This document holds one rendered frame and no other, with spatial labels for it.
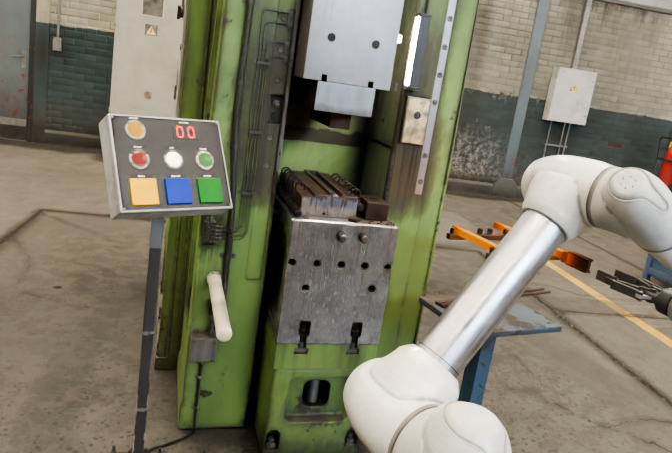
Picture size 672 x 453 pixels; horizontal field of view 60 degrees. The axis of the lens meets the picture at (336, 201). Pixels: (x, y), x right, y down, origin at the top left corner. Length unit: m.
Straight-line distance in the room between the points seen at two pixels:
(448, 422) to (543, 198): 0.51
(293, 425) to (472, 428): 1.30
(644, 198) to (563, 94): 7.83
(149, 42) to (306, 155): 5.06
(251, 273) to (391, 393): 1.12
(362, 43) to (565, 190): 0.93
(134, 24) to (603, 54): 6.40
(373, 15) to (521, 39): 6.95
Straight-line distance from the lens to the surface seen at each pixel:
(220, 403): 2.40
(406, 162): 2.21
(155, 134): 1.75
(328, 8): 1.93
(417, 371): 1.17
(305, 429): 2.29
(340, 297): 2.06
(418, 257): 2.34
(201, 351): 2.22
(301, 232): 1.94
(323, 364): 2.16
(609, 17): 9.52
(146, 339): 1.99
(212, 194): 1.75
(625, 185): 1.22
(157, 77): 7.32
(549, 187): 1.30
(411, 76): 2.13
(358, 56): 1.96
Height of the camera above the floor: 1.39
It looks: 12 degrees down
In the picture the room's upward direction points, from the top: 9 degrees clockwise
